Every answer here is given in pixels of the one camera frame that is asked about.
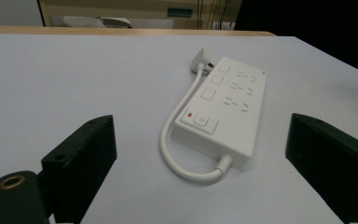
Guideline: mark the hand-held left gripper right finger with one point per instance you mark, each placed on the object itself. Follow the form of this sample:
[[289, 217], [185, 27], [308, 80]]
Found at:
[[332, 161]]

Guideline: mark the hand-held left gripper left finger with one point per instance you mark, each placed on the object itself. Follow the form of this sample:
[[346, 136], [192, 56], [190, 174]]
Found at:
[[80, 161]]

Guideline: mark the white power strip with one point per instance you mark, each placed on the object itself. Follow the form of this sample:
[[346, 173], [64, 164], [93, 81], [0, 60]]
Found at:
[[227, 112]]

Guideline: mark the white power plug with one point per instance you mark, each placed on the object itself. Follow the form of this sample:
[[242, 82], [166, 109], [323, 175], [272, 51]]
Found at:
[[201, 60]]

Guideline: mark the white chair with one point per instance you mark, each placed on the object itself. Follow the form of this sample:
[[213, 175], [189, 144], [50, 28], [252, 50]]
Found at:
[[96, 21]]

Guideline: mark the green box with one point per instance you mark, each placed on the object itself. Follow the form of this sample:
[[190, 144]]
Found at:
[[180, 11]]

